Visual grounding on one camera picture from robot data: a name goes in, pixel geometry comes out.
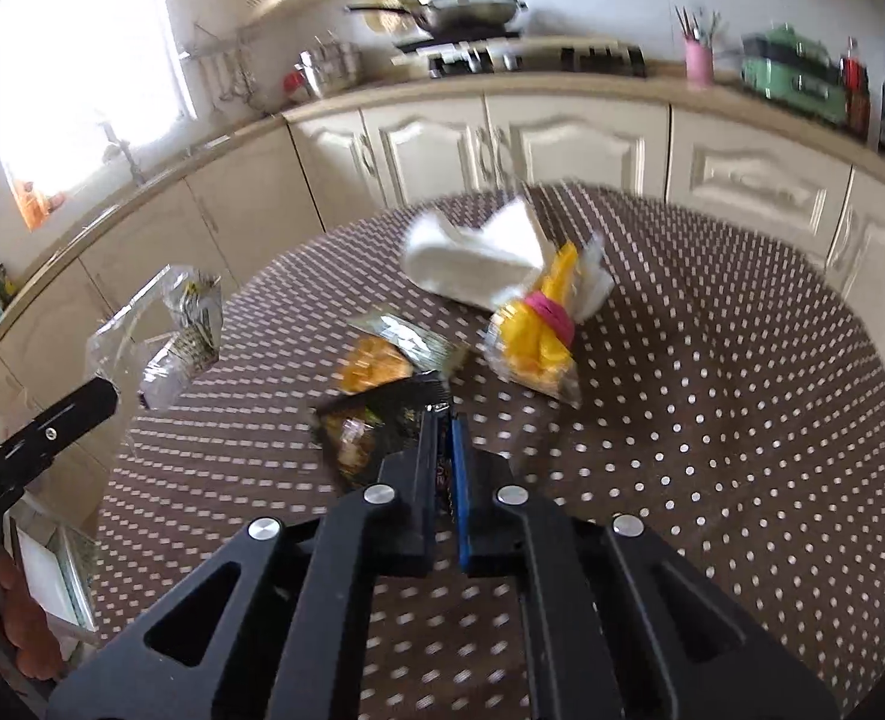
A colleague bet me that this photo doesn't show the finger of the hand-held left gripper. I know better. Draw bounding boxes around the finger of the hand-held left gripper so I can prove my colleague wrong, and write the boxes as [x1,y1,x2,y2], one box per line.
[0,377,121,475]

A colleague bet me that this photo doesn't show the brown polka dot tablecloth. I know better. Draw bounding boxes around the brown polka dot tablecloth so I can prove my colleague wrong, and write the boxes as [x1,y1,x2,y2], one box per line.
[86,180,885,720]

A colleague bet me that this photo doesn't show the small gold foil wrapper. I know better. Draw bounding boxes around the small gold foil wrapper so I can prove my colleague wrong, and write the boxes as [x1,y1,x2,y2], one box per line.
[348,307,469,374]

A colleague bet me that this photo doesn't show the person's left hand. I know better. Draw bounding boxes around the person's left hand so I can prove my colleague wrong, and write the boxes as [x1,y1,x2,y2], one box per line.
[0,544,64,683]

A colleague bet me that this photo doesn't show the orange bottle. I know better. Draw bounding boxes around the orange bottle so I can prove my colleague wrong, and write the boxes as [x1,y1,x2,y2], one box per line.
[14,180,61,230]

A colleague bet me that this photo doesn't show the pink utensil holder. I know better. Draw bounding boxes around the pink utensil holder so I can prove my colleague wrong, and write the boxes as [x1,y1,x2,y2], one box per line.
[683,41,713,89]

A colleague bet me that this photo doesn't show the green electric cooker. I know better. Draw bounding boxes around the green electric cooker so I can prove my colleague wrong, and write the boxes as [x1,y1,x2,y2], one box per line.
[740,24,848,125]

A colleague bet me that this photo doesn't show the steel faucet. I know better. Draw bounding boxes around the steel faucet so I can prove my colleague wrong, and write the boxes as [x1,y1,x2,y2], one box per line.
[97,116,147,188]

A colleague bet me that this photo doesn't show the clear bag of yellow snacks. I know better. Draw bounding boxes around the clear bag of yellow snacks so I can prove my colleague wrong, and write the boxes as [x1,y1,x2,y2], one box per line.
[483,232,616,410]

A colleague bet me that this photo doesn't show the kitchen window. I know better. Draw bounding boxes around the kitchen window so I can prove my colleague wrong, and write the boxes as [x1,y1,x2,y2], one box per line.
[0,0,197,230]

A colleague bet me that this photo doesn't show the clear bag with yellow print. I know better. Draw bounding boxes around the clear bag with yellow print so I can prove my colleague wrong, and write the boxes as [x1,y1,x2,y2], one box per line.
[86,264,224,412]

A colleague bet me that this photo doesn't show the steel wok with lid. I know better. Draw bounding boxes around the steel wok with lid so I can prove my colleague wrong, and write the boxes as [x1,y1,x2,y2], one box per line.
[346,0,529,38]

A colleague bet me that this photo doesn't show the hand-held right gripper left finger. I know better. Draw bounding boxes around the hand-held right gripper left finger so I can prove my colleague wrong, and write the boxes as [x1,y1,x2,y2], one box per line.
[46,409,449,720]

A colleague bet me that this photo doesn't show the white crumpled bag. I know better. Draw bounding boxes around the white crumpled bag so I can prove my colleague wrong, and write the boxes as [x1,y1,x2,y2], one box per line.
[399,196,556,312]

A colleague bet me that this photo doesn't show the white plastic container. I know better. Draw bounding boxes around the white plastic container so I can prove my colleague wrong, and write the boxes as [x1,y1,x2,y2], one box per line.
[7,517,102,635]

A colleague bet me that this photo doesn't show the black snack wrapper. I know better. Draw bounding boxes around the black snack wrapper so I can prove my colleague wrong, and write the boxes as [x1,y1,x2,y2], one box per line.
[312,375,458,492]

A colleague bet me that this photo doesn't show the black gas stove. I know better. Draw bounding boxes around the black gas stove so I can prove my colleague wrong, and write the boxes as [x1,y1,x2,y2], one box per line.
[393,34,647,80]

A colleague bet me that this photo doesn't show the cream lower cabinets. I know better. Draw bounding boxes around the cream lower cabinets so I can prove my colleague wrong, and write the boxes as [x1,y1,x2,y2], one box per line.
[0,82,885,526]

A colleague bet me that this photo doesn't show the set of hanging utensils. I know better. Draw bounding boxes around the set of hanging utensils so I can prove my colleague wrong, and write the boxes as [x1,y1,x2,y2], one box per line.
[202,52,263,102]

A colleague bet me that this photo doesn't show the wall utensil rack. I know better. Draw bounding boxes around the wall utensil rack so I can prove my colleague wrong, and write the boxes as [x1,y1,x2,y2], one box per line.
[179,26,263,76]

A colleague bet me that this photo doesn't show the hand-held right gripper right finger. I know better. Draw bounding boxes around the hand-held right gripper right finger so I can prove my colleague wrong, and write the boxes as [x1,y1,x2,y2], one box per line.
[449,414,841,720]

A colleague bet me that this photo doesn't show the steel steamer pot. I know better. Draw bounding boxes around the steel steamer pot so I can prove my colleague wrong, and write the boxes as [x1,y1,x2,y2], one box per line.
[297,41,364,97]

